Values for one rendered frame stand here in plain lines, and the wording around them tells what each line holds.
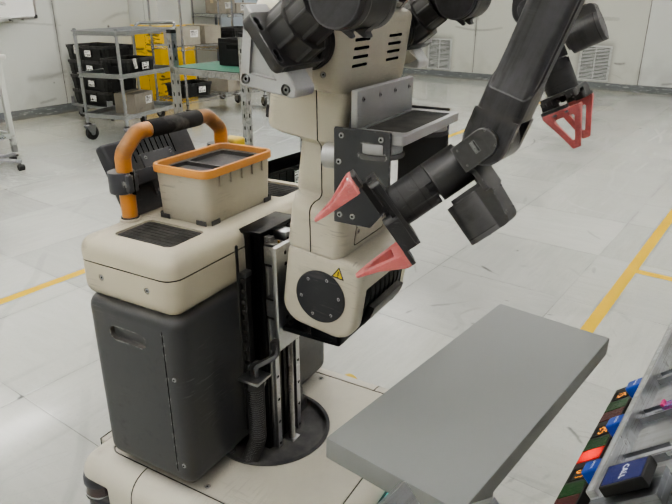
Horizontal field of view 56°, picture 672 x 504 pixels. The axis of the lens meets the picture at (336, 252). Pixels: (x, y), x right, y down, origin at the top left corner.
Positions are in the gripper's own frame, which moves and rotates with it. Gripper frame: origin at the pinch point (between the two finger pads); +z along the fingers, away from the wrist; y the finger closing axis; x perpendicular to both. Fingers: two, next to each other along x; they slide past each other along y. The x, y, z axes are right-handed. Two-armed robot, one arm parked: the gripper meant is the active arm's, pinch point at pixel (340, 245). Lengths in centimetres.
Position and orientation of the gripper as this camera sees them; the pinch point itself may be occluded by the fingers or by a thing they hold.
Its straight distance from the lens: 85.0
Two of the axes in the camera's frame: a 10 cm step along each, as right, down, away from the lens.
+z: -8.2, 5.6, 1.5
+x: -0.2, -3.0, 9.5
